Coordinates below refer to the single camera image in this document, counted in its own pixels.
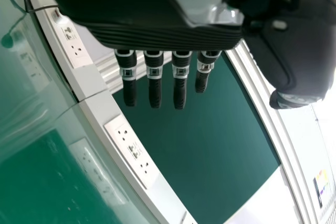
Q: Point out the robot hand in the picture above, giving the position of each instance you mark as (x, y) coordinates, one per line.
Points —
(157, 11)

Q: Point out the white socket panel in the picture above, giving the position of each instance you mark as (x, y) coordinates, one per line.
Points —
(76, 51)
(134, 153)

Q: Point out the colour chart card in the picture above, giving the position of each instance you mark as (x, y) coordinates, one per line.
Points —
(321, 187)

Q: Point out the white socket rail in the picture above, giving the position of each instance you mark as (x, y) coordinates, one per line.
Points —
(92, 87)

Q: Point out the white ridged frame rail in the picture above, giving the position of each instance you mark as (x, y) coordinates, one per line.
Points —
(278, 134)

